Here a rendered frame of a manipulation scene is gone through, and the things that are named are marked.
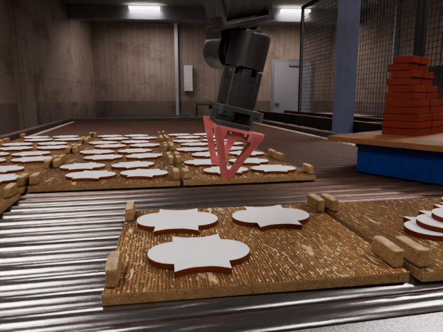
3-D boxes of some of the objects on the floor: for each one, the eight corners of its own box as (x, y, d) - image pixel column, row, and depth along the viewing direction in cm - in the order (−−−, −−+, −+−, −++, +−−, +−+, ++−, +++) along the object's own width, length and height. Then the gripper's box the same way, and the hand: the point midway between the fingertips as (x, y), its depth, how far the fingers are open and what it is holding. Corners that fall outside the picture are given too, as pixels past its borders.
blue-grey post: (351, 272, 260) (377, -120, 218) (328, 274, 257) (349, -123, 215) (339, 261, 277) (360, -105, 234) (318, 263, 273) (335, -108, 231)
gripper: (280, 73, 49) (252, 187, 52) (254, 74, 63) (233, 165, 65) (229, 60, 48) (204, 178, 50) (213, 65, 61) (194, 158, 64)
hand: (221, 166), depth 58 cm, fingers open, 9 cm apart
